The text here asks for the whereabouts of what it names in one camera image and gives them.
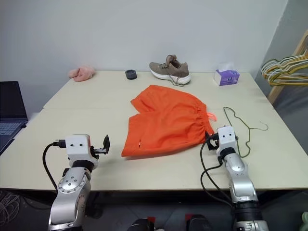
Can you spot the orange shirt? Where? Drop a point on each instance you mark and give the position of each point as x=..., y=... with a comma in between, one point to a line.
x=166, y=125

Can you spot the dark rounded shape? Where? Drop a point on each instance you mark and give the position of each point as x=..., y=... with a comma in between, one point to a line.
x=201, y=222
x=142, y=225

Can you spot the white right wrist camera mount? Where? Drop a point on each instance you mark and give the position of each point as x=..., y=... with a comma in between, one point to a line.
x=226, y=138

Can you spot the bunch of coloured hangers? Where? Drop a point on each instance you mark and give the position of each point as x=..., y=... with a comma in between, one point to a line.
x=276, y=82

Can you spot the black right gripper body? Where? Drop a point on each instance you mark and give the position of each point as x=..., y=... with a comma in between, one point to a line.
x=214, y=140

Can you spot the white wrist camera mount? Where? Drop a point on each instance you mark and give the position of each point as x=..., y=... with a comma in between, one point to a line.
x=226, y=138
x=77, y=144

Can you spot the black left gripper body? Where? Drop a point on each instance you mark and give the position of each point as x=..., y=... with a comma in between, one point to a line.
x=98, y=151

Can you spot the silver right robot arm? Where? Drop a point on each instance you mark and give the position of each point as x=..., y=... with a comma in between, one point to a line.
x=240, y=178

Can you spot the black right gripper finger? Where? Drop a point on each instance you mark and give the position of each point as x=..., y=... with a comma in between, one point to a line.
x=208, y=138
x=211, y=148

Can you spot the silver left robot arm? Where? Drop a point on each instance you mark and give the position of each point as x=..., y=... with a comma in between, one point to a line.
x=69, y=187

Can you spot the brown sneaker with white sole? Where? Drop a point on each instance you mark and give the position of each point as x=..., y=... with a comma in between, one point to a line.
x=168, y=69

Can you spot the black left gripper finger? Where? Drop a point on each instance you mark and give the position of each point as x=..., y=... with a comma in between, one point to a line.
x=106, y=144

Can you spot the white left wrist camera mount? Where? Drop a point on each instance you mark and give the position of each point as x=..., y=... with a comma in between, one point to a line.
x=77, y=144

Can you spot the black round tape roll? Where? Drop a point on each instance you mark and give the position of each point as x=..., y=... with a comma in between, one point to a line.
x=131, y=74

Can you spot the pale green object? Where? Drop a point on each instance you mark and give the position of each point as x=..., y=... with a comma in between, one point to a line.
x=305, y=221

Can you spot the wooden clothes rack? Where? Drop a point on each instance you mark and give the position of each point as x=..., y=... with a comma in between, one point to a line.
x=276, y=92

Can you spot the purple tissue box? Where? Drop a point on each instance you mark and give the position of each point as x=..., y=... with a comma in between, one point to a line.
x=228, y=78

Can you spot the dark blue laptop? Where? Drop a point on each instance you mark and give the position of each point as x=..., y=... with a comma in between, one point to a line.
x=9, y=101

